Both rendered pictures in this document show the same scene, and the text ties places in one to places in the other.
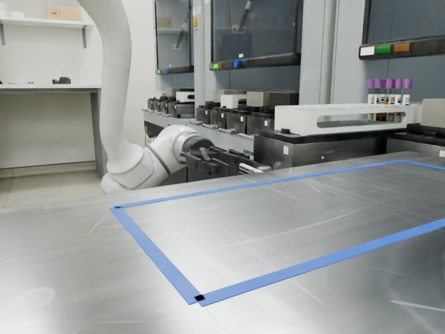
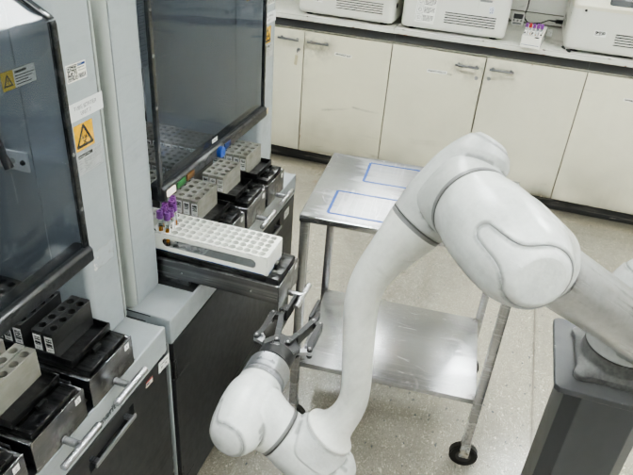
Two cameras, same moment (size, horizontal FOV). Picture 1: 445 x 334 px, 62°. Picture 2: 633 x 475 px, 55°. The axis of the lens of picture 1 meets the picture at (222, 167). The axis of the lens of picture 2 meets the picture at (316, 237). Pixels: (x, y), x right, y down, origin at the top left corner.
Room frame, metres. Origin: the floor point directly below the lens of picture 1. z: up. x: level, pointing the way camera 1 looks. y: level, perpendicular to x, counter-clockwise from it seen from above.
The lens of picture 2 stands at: (1.55, 0.73, 1.63)
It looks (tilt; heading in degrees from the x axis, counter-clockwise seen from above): 31 degrees down; 221
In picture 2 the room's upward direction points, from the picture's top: 5 degrees clockwise
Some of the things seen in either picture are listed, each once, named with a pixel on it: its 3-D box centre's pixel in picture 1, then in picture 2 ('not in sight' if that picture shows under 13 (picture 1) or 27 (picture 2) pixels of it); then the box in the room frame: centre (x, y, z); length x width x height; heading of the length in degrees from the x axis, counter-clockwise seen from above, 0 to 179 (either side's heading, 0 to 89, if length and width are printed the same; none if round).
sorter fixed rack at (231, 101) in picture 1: (258, 102); not in sight; (1.50, -0.15, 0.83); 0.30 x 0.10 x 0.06; 115
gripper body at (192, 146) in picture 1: (204, 154); (279, 352); (0.85, 0.04, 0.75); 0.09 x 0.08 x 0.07; 25
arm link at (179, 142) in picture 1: (193, 149); (266, 374); (0.92, 0.08, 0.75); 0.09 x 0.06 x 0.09; 115
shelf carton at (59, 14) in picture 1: (64, 15); not in sight; (3.66, 1.48, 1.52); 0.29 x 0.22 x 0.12; 114
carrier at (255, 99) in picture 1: (256, 100); (11, 382); (1.32, -0.12, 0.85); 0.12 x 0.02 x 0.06; 26
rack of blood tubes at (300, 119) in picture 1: (346, 120); (217, 244); (0.77, -0.26, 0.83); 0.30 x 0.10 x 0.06; 115
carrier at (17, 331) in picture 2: not in sight; (39, 319); (1.21, -0.25, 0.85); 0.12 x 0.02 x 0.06; 26
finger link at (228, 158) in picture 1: (226, 158); (279, 330); (0.80, -0.01, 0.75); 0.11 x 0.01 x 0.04; 41
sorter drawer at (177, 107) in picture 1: (228, 107); not in sight; (2.06, -0.03, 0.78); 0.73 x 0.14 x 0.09; 115
